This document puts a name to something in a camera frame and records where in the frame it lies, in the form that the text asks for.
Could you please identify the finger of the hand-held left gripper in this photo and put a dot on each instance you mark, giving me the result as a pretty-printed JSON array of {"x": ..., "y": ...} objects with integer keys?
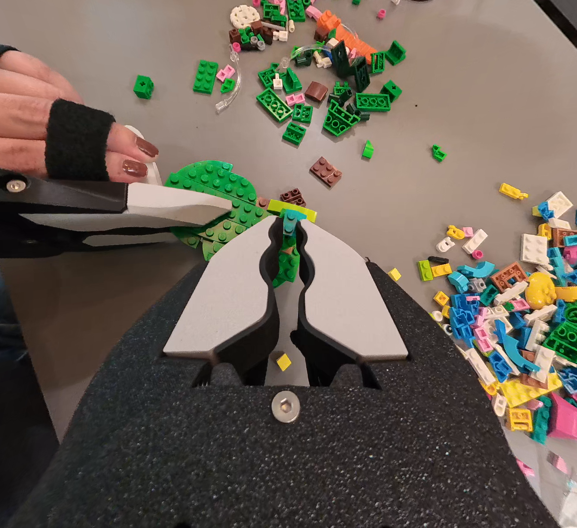
[
  {"x": 162, "y": 204},
  {"x": 131, "y": 238}
]

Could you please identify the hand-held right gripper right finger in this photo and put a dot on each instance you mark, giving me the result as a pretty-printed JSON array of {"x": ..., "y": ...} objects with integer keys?
[{"x": 352, "y": 307}]

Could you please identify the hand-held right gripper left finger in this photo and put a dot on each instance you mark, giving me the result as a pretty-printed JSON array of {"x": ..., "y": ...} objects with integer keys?
[{"x": 221, "y": 307}]

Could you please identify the green lego plate assembly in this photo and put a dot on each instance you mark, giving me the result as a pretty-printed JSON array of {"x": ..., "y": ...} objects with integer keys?
[{"x": 216, "y": 204}]

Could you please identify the small teal green lego piece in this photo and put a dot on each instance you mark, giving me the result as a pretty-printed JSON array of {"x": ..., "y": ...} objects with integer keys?
[{"x": 288, "y": 253}]

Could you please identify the small colourful lego pieces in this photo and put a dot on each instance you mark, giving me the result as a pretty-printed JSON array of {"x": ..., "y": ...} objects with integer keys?
[{"x": 514, "y": 330}]

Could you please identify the green holed lego brick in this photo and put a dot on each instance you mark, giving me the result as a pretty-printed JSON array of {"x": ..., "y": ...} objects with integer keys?
[{"x": 143, "y": 86}]

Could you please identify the reddish brown lego plate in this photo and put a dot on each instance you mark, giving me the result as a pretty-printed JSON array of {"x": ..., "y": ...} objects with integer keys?
[{"x": 325, "y": 171}]

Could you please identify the cluster of green lego parts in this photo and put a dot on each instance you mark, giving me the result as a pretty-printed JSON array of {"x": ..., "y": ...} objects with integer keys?
[{"x": 315, "y": 41}]

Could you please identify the person's left hand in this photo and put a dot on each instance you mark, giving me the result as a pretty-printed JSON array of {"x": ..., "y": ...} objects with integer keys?
[{"x": 27, "y": 104}]

